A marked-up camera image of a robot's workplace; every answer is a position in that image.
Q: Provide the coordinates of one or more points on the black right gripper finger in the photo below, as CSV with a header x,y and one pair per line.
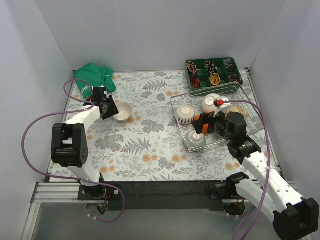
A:
x,y
207,117
198,126

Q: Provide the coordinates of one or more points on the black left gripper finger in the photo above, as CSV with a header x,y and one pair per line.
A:
x,y
108,108
106,95

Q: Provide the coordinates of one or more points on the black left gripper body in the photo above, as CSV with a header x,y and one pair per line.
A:
x,y
108,109

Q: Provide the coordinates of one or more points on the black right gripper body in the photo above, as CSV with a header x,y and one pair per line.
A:
x,y
208,123

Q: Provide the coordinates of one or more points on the orange bowl black inside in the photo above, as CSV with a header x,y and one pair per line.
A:
x,y
205,127

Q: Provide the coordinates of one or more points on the white plain bowl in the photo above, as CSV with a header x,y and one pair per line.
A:
x,y
207,103

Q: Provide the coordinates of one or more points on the white bowl blue leaf pattern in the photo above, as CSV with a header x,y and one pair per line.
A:
x,y
185,114

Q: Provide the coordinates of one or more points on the pale green ribbed bowl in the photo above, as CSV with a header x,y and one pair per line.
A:
x,y
194,141

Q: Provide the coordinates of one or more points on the cream plain bowl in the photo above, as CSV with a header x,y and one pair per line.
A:
x,y
125,112

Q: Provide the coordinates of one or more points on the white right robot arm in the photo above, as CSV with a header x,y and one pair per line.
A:
x,y
291,214

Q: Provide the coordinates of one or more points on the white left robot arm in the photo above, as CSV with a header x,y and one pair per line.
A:
x,y
69,146

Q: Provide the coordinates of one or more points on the green folded cloth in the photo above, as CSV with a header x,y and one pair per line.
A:
x,y
94,76

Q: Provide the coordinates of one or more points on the green compartment organizer tray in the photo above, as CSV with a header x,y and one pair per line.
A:
x,y
203,79

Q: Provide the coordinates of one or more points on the dark patterned scrunchie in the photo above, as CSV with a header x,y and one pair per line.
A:
x,y
235,78

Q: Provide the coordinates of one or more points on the black white scrunchie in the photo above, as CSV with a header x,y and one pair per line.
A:
x,y
210,67

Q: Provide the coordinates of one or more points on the pink black scrunchie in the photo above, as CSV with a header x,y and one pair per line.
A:
x,y
192,68

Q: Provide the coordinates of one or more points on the floral patterned table mat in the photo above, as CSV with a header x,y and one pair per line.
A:
x,y
150,146

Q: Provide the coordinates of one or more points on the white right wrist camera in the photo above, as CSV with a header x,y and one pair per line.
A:
x,y
222,105

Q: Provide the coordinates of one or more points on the metal wire dish rack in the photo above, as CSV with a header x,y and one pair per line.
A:
x,y
237,96

